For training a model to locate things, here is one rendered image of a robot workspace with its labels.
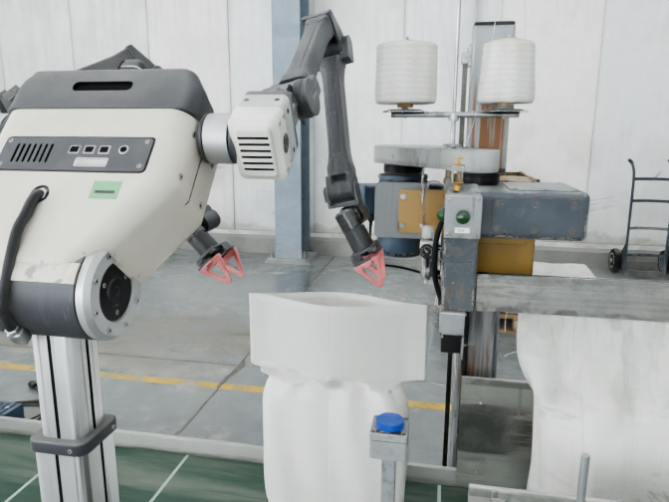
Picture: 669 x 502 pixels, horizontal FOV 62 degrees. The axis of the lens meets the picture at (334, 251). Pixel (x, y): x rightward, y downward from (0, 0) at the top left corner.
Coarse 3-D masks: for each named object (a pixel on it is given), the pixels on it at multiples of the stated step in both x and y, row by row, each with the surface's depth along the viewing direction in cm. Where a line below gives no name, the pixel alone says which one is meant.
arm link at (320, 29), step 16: (320, 16) 136; (304, 32) 132; (320, 32) 130; (336, 32) 139; (304, 48) 125; (320, 48) 129; (336, 48) 141; (304, 64) 119; (320, 64) 127; (288, 80) 116; (304, 80) 110; (304, 96) 109; (304, 112) 111
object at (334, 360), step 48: (288, 336) 148; (336, 336) 141; (384, 336) 142; (288, 384) 146; (336, 384) 144; (384, 384) 144; (288, 432) 148; (336, 432) 144; (288, 480) 151; (336, 480) 147
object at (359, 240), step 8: (352, 232) 137; (360, 232) 138; (352, 240) 138; (360, 240) 138; (368, 240) 138; (376, 240) 143; (352, 248) 139; (360, 248) 138; (368, 248) 135; (352, 256) 136
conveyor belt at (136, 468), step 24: (0, 456) 188; (24, 456) 188; (120, 456) 188; (144, 456) 188; (168, 456) 188; (192, 456) 188; (0, 480) 175; (24, 480) 175; (120, 480) 175; (144, 480) 175; (168, 480) 176; (192, 480) 176; (216, 480) 176; (240, 480) 176; (264, 480) 176
